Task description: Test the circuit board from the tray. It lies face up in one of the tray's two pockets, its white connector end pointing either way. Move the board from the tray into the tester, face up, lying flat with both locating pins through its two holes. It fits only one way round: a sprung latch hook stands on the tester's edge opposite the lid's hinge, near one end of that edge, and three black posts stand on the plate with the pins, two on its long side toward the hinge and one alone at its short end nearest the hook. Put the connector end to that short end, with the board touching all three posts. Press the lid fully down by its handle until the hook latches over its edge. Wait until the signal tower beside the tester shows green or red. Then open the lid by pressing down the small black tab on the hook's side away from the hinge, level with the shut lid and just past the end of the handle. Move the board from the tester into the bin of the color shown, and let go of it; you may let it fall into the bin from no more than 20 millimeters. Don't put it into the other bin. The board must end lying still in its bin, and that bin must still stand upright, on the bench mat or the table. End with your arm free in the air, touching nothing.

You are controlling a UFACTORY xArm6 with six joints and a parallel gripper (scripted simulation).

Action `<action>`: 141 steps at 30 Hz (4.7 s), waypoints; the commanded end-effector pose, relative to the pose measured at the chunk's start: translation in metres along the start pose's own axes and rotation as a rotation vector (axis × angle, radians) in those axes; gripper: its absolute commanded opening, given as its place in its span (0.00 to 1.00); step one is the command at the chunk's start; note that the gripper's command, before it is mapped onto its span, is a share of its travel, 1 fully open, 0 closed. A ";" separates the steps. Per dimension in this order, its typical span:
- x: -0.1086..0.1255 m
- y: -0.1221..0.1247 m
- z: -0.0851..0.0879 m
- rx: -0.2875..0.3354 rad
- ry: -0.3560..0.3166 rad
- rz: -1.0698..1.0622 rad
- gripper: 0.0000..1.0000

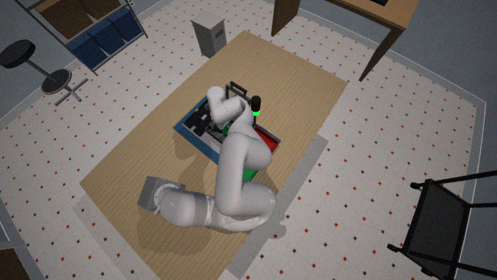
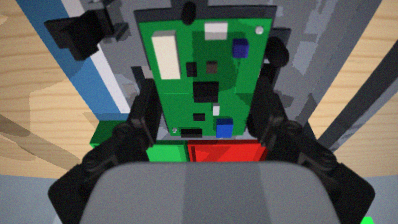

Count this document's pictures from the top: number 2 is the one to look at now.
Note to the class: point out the green bin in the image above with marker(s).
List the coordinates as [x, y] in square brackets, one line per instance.
[163, 150]

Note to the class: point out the green circuit board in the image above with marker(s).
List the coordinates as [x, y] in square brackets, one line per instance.
[206, 73]

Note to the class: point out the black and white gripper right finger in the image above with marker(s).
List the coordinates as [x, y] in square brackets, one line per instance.
[350, 194]

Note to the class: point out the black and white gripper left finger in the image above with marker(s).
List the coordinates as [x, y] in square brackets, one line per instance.
[128, 143]

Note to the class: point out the red open-top bin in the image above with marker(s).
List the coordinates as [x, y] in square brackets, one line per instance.
[226, 150]

